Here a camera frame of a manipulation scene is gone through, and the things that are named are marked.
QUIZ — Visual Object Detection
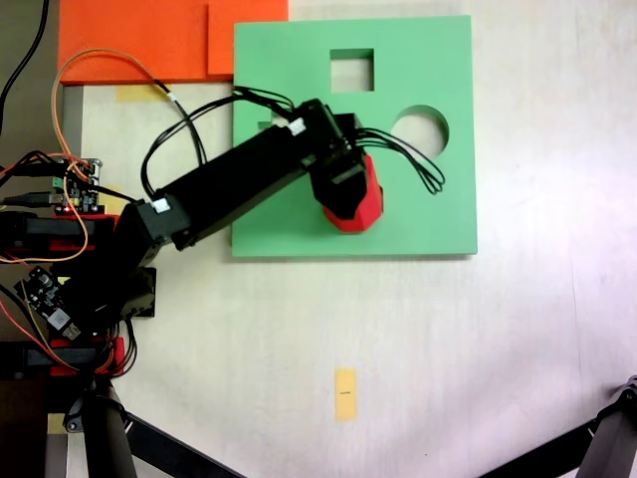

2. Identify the small circuit board green terminal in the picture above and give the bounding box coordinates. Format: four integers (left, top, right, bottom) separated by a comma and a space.
49, 157, 105, 216

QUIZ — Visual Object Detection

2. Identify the red table clamp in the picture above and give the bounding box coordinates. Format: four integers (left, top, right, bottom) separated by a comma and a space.
47, 333, 126, 377
0, 210, 122, 253

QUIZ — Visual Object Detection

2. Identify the thin orange wire loop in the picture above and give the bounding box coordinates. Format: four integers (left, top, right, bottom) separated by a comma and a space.
51, 47, 174, 171

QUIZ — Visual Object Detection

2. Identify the red octagonal pillar block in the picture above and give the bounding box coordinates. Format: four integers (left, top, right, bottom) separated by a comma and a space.
321, 152, 386, 235

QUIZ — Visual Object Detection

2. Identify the green shape sorter board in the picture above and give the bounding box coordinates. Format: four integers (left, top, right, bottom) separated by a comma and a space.
230, 14, 480, 260

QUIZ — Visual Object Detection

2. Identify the black USB cable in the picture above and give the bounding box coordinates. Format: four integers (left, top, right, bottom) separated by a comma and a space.
0, 159, 70, 180
1, 190, 66, 207

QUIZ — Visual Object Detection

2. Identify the yellow tape marker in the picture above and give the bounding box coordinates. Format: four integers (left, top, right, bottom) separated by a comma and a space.
333, 367, 359, 423

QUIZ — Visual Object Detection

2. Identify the thin black tripod leg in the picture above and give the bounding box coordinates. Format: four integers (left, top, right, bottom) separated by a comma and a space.
478, 416, 601, 478
121, 410, 246, 478

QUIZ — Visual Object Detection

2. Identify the large orange flat block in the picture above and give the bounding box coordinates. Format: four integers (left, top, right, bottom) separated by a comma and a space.
58, 0, 236, 85

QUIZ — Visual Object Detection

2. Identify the thick black tripod leg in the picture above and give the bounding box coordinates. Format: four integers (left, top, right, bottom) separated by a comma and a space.
576, 374, 637, 478
63, 382, 139, 478

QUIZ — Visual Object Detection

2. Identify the thick black cable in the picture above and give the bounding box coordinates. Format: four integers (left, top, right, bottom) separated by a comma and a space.
0, 0, 52, 138

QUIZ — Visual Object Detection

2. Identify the small orange raised block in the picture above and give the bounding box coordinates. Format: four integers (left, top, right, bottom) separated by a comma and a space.
207, 0, 291, 78

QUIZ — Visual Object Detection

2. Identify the long black wire pair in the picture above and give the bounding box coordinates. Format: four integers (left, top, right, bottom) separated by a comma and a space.
152, 79, 209, 168

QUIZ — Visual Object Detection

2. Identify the yellow tape square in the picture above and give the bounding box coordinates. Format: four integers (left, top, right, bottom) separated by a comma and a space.
98, 184, 124, 214

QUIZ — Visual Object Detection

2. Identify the black forearm wire loop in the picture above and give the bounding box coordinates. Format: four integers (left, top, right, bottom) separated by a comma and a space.
139, 86, 297, 201

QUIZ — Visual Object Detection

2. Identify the black circuit board grey connector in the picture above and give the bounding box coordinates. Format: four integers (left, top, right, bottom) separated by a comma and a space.
18, 265, 85, 344

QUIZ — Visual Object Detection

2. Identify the black gripper wire loop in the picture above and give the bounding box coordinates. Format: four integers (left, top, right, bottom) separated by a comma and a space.
354, 126, 447, 197

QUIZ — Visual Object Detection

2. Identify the yellow tape strip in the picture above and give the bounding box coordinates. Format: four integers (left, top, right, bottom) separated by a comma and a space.
115, 84, 169, 104

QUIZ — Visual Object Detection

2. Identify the short black wire loop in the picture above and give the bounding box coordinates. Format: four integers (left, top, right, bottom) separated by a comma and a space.
117, 317, 139, 375

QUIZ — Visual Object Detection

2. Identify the red orange wire bundle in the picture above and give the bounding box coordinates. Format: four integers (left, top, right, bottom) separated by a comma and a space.
0, 284, 116, 375

